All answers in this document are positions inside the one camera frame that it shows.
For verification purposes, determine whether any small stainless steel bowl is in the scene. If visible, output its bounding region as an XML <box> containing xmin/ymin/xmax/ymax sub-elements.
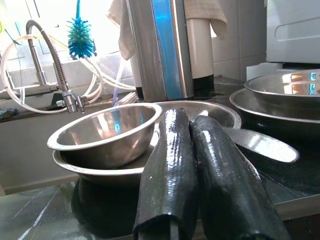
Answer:
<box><xmin>46</xmin><ymin>102</ymin><xmax>164</xmax><ymax>170</ymax></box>

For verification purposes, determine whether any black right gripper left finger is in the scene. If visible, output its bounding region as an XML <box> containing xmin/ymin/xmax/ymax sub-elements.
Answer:
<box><xmin>132</xmin><ymin>108</ymin><xmax>200</xmax><ymax>240</ymax></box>

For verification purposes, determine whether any flexible steel faucet hose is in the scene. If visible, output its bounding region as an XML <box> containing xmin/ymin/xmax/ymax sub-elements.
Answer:
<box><xmin>25</xmin><ymin>19</ymin><xmax>86</xmax><ymax>114</ymax></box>

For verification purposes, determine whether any white water tube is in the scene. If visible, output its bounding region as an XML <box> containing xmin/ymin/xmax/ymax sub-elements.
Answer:
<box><xmin>79</xmin><ymin>57</ymin><xmax>137</xmax><ymax>91</ymax></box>
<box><xmin>0</xmin><ymin>34</ymin><xmax>106</xmax><ymax>115</ymax></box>

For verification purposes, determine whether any wide stainless steel plate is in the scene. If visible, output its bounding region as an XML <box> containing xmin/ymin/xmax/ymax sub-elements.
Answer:
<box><xmin>229</xmin><ymin>87</ymin><xmax>320</xmax><ymax>137</ymax></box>

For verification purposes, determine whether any white countertop appliance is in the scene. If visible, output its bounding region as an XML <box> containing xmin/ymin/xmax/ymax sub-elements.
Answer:
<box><xmin>246</xmin><ymin>0</ymin><xmax>320</xmax><ymax>81</ymax></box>

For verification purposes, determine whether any steel faucet mixer pipe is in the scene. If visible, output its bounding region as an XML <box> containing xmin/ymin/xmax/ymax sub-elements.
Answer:
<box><xmin>0</xmin><ymin>23</ymin><xmax>62</xmax><ymax>98</ymax></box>

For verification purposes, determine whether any teal scrub pad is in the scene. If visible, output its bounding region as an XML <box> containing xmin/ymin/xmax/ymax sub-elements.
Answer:
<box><xmin>0</xmin><ymin>108</ymin><xmax>19</xmax><ymax>121</ymax></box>

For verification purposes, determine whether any shallow stainless steel bowl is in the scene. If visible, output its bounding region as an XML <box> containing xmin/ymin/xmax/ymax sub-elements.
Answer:
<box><xmin>243</xmin><ymin>71</ymin><xmax>320</xmax><ymax>121</ymax></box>

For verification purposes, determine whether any blue bottle brush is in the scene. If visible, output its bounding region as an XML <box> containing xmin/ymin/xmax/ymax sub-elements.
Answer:
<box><xmin>66</xmin><ymin>0</ymin><xmax>98</xmax><ymax>60</ymax></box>

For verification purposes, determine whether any green cable tie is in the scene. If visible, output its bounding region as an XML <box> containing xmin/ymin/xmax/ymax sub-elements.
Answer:
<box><xmin>4</xmin><ymin>28</ymin><xmax>23</xmax><ymax>46</ymax></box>

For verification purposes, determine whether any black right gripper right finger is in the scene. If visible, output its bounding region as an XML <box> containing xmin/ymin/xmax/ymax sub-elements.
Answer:
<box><xmin>189</xmin><ymin>114</ymin><xmax>293</xmax><ymax>240</ymax></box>

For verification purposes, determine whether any large stainless steel bowl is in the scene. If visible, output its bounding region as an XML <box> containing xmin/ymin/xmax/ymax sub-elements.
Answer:
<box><xmin>51</xmin><ymin>99</ymin><xmax>243</xmax><ymax>188</ymax></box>

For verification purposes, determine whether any steel knife block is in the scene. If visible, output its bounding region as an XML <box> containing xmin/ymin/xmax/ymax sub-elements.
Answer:
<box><xmin>125</xmin><ymin>0</ymin><xmax>195</xmax><ymax>103</ymax></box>

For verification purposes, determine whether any beige cloth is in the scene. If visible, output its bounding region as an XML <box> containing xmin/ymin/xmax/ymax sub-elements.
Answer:
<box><xmin>106</xmin><ymin>0</ymin><xmax>228</xmax><ymax>61</ymax></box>

